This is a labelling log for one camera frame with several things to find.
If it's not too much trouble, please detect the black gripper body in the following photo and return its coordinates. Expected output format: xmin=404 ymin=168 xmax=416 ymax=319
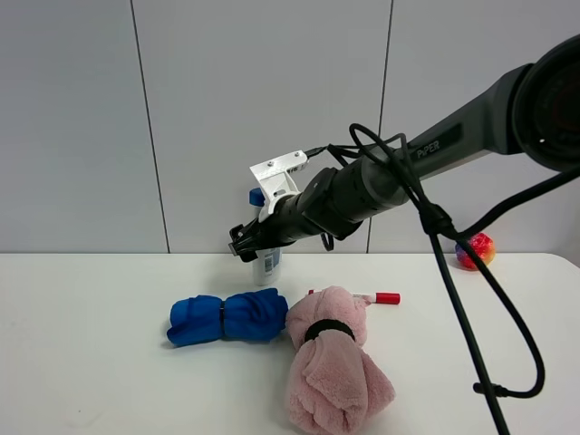
xmin=244 ymin=193 xmax=324 ymax=249

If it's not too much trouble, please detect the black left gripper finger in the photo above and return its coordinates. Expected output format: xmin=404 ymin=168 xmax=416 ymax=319
xmin=228 ymin=244 xmax=256 ymax=262

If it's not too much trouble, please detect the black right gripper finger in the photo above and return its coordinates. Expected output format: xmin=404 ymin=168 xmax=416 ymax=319
xmin=229 ymin=222 xmax=258 ymax=243

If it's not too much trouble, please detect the white blue shampoo bottle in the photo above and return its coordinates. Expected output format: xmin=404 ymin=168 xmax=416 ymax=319
xmin=248 ymin=188 xmax=282 ymax=286

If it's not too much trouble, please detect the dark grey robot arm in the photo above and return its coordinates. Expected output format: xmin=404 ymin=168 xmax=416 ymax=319
xmin=229 ymin=37 xmax=579 ymax=262

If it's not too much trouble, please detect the black band on blue towel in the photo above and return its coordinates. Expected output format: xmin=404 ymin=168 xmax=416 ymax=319
xmin=219 ymin=301 xmax=226 ymax=339

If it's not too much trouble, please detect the rolled blue towel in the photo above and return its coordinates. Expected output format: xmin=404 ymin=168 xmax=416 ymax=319
xmin=167 ymin=288 xmax=288 ymax=347

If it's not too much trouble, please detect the red capped marker pen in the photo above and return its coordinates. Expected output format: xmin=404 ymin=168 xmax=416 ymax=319
xmin=306 ymin=287 xmax=401 ymax=308

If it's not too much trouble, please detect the rolled pink fluffy towel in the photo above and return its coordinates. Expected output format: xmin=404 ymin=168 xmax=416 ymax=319
xmin=285 ymin=295 xmax=395 ymax=434

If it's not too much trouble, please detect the rainbow coloured ball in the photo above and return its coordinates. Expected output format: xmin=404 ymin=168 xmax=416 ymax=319
xmin=455 ymin=232 xmax=496 ymax=271

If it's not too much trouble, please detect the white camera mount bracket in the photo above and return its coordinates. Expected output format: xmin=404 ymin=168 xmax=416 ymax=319
xmin=249 ymin=150 xmax=308 ymax=223

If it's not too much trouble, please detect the black hair tie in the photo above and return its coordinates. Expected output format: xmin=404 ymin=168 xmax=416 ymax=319
xmin=304 ymin=320 xmax=356 ymax=343

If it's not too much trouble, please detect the black cable bundle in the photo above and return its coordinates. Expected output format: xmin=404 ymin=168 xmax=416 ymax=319
xmin=303 ymin=122 xmax=580 ymax=435

